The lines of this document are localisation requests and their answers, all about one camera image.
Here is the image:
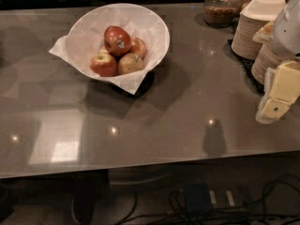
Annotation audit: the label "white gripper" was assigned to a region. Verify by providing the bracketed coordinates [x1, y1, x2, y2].
[256, 61, 300, 124]

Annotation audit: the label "red apple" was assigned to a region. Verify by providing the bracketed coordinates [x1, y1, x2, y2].
[90, 53, 117, 77]
[130, 37, 147, 59]
[104, 26, 131, 57]

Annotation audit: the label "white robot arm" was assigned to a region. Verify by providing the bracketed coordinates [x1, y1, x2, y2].
[256, 0, 300, 124]

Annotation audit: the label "front right yellowish apple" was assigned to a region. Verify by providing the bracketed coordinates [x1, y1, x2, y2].
[118, 52, 143, 75]

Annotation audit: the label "hidden pale apple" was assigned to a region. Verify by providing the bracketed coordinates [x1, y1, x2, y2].
[98, 46, 109, 53]

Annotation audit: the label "white bowl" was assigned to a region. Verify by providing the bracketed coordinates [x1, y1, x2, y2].
[67, 3, 171, 81]

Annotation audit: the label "front stack of paper plates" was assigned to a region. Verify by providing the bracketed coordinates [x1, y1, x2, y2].
[251, 44, 283, 84]

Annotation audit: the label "stack of paper plates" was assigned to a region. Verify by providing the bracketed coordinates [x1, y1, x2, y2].
[251, 44, 283, 84]
[231, 14, 267, 60]

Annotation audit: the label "black mat under plates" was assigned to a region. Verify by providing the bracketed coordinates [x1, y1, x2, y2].
[232, 50, 264, 96]

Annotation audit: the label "rear stack of paper plates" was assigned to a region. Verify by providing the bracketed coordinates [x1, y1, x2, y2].
[231, 14, 267, 60]

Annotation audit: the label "white foam container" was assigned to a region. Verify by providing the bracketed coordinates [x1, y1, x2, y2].
[241, 0, 286, 21]

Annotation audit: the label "glass jar with grains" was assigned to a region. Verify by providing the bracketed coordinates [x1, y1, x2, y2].
[203, 0, 242, 27]

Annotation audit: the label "black power adapter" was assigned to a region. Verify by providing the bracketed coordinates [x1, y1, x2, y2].
[185, 183, 212, 213]

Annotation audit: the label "white paper liner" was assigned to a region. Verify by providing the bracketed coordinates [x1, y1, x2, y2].
[48, 7, 170, 96]

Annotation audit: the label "black floor cables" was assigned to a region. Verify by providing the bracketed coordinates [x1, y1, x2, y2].
[113, 172, 300, 225]

